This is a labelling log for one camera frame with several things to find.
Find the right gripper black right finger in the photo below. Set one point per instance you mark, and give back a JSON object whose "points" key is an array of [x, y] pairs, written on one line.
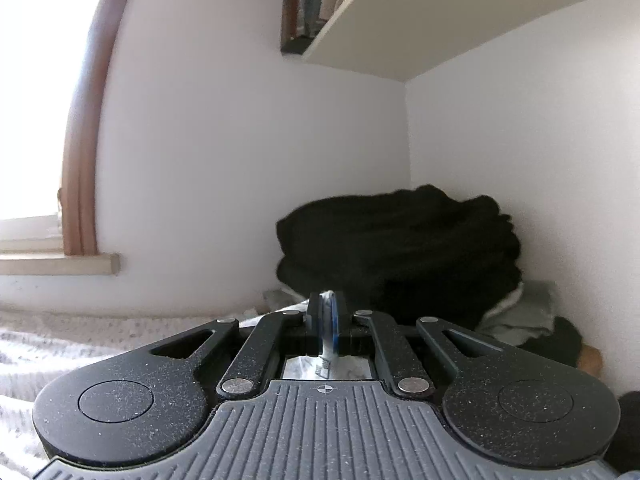
{"points": [[505, 403]]}

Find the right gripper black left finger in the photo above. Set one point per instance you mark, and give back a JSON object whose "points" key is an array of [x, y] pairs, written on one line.
{"points": [[144, 404]]}

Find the white patterned garment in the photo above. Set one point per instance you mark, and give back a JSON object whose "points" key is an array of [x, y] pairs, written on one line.
{"points": [[35, 350]]}

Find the grey white folded clothes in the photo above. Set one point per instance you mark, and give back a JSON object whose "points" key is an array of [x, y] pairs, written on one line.
{"points": [[520, 314]]}

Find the black folded clothes pile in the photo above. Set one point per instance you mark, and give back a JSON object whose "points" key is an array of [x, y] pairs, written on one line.
{"points": [[408, 253]]}

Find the beige window sill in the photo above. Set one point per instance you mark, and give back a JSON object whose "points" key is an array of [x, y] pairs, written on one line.
{"points": [[43, 264]]}

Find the books on shelf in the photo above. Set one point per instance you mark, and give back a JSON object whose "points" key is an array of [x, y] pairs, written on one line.
{"points": [[315, 5]]}

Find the wooden window frame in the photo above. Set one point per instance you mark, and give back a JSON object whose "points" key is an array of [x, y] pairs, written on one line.
{"points": [[78, 188]]}

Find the white wall shelf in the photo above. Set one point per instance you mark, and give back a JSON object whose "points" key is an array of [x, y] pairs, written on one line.
{"points": [[402, 39]]}

